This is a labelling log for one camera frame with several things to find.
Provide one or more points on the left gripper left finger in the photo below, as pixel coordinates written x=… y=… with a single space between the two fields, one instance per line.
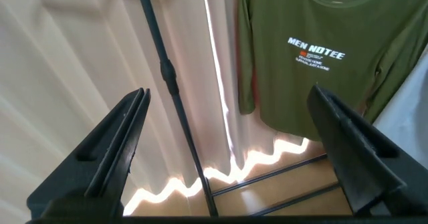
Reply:
x=93 y=170

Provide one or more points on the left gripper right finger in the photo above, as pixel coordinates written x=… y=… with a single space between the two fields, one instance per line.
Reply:
x=364 y=164

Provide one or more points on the green long-sleeved shirt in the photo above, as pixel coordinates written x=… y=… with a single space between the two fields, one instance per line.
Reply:
x=284 y=100

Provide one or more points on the black clothes rack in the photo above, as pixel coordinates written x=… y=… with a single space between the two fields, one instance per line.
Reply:
x=168 y=73

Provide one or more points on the beige curtain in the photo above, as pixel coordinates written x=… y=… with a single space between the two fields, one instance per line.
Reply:
x=67 y=50

